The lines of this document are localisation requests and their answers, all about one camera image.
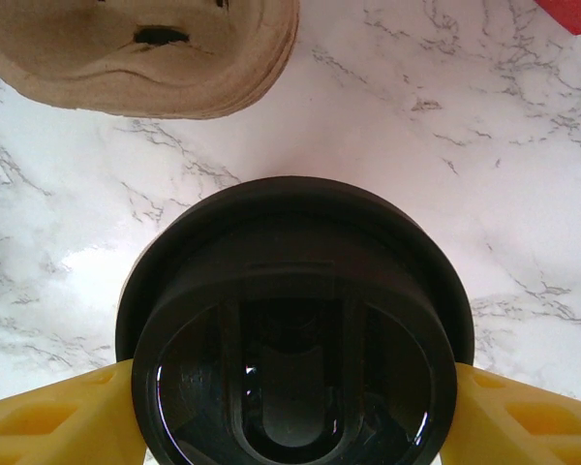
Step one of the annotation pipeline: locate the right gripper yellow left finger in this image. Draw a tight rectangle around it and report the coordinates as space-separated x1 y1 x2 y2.
0 360 149 465

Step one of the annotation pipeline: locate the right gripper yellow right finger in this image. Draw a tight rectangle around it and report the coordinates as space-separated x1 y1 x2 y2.
440 362 581 465

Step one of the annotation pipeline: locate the white paper coffee cup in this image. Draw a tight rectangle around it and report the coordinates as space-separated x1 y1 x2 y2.
117 283 454 465

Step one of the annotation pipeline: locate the black cup lid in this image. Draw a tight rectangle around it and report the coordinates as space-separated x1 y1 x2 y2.
115 174 476 465

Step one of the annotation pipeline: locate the stack of pulp cup carriers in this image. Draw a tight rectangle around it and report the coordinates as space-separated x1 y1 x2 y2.
0 0 301 120

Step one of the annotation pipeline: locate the red printed paper gift bag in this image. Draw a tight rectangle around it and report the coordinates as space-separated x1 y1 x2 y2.
532 0 581 38

